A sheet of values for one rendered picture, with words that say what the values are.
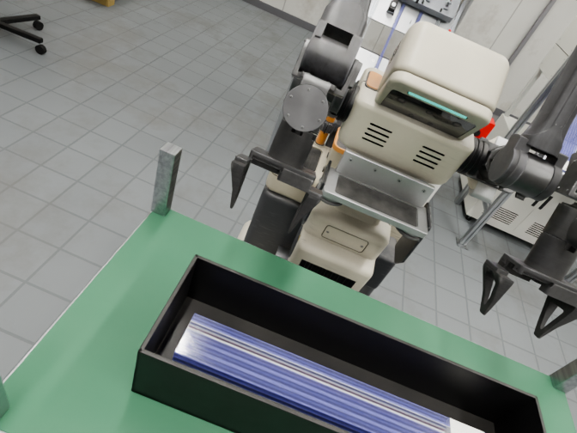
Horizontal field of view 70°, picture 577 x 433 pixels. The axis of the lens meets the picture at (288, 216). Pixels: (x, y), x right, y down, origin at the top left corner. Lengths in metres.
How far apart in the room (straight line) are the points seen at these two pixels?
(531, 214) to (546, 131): 2.42
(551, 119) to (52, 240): 1.84
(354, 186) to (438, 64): 0.31
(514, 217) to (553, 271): 2.59
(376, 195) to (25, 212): 1.65
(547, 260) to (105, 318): 0.66
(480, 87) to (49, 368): 0.83
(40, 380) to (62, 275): 1.30
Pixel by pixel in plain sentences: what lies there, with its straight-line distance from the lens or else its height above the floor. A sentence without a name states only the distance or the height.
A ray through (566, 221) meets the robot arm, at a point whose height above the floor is 1.28.
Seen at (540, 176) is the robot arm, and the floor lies 1.25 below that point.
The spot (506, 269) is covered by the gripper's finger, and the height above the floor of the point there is 1.18.
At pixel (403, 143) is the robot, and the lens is 0.93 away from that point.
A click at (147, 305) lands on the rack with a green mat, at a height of 0.95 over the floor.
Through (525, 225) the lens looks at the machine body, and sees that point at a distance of 3.36.
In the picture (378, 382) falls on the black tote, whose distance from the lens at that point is 0.74.
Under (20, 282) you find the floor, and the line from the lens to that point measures 1.93.
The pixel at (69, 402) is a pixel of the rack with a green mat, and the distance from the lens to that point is 0.64.
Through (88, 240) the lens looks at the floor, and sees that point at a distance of 2.05.
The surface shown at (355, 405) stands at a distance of 0.67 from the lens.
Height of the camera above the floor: 1.54
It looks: 40 degrees down
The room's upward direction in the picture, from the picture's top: 25 degrees clockwise
